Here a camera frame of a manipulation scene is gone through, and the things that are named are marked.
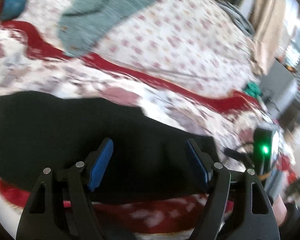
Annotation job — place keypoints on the black pants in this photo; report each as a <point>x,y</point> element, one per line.
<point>149,162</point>

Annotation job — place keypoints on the person right hand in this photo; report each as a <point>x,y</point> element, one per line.
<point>280,210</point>

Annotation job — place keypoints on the white floral bed sheet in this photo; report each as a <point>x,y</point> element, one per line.
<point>192,43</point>

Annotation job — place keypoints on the green cloth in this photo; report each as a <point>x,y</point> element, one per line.
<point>252,89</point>

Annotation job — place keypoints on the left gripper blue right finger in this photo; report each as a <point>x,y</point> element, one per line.
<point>200,162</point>

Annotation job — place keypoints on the red white leaf blanket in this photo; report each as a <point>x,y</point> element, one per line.
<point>233,205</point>

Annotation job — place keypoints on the beige curtain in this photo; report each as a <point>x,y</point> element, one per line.
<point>267,19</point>

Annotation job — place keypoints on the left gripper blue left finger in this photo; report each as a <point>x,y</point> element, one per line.
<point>98,162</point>

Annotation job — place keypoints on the blue plastic bag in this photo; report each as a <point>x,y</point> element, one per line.
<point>11,9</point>

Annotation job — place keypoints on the teal fleece garment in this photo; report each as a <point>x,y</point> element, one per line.
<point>85,22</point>

